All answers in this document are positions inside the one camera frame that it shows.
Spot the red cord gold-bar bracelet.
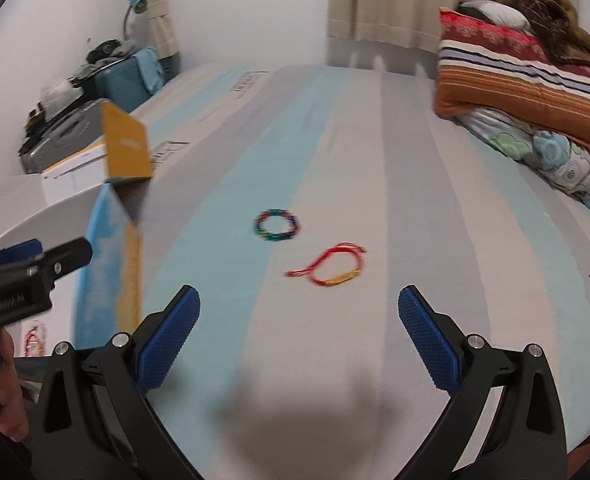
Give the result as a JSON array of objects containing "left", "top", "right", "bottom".
[{"left": 284, "top": 240, "right": 368, "bottom": 288}]

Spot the multicolour bead bracelet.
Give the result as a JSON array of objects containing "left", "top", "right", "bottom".
[{"left": 253, "top": 207, "right": 302, "bottom": 242}]

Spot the person's left hand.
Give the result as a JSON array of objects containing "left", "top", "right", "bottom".
[{"left": 0, "top": 328, "right": 29, "bottom": 442}]

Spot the blue yellow cardboard box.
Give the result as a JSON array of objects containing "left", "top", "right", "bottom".
[{"left": 0, "top": 100, "right": 153, "bottom": 358}]

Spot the grey suitcase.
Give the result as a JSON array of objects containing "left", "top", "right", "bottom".
[{"left": 18, "top": 99, "right": 108, "bottom": 174}]

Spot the white plastic bag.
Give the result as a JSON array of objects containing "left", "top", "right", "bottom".
[{"left": 40, "top": 78, "right": 83, "bottom": 119}]

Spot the teal suitcase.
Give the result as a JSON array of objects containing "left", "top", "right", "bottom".
[{"left": 86, "top": 54, "right": 180, "bottom": 113}]

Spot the dark clothes pile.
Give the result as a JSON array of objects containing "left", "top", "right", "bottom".
[{"left": 71, "top": 39, "right": 138, "bottom": 79}]

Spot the light blue cloth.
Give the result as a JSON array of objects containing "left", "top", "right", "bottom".
[{"left": 133, "top": 47, "right": 165, "bottom": 96}]

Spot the beige side curtain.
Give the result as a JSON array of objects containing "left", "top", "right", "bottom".
[{"left": 123, "top": 0, "right": 181, "bottom": 60}]

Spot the striped bed sheet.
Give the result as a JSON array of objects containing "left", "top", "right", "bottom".
[{"left": 132, "top": 64, "right": 590, "bottom": 479}]

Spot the floral folded quilt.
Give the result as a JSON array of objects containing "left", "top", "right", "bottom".
[{"left": 455, "top": 107, "right": 590, "bottom": 209}]

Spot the blue desk lamp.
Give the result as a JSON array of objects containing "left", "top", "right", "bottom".
[{"left": 122, "top": 0, "right": 150, "bottom": 47}]

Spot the striped orange red pillow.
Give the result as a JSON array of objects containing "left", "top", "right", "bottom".
[{"left": 434, "top": 8, "right": 590, "bottom": 151}]

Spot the white pillow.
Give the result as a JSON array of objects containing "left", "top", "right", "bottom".
[{"left": 457, "top": 0, "right": 532, "bottom": 32}]

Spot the brown fuzzy blanket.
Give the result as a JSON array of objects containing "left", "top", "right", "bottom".
[{"left": 496, "top": 0, "right": 590, "bottom": 68}]

